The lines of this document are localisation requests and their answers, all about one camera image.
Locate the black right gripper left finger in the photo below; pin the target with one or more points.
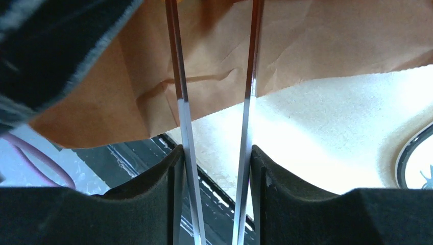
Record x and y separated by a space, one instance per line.
145 210

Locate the red paper bag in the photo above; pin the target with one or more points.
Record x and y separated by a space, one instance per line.
129 93

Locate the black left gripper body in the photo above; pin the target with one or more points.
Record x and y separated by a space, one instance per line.
48 47

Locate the strawberry print white tray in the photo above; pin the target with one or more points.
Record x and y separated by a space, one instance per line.
413 168

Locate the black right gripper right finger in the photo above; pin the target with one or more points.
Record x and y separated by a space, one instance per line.
289 210

